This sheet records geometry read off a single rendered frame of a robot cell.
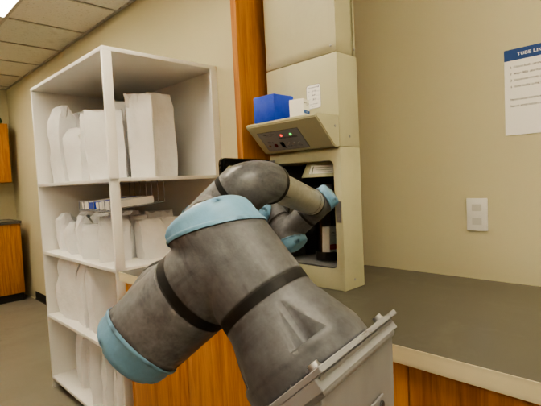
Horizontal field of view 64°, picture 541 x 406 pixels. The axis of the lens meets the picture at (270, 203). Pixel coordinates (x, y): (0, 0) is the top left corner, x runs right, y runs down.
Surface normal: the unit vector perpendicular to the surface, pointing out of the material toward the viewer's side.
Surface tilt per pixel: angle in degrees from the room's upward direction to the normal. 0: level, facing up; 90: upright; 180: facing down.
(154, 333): 98
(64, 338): 90
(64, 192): 90
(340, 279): 90
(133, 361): 105
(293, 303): 39
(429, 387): 90
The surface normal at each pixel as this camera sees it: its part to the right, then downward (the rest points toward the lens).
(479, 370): -0.71, 0.07
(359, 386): 0.81, -0.01
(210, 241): -0.25, -0.25
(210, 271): -0.44, -0.03
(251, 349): -0.69, -0.20
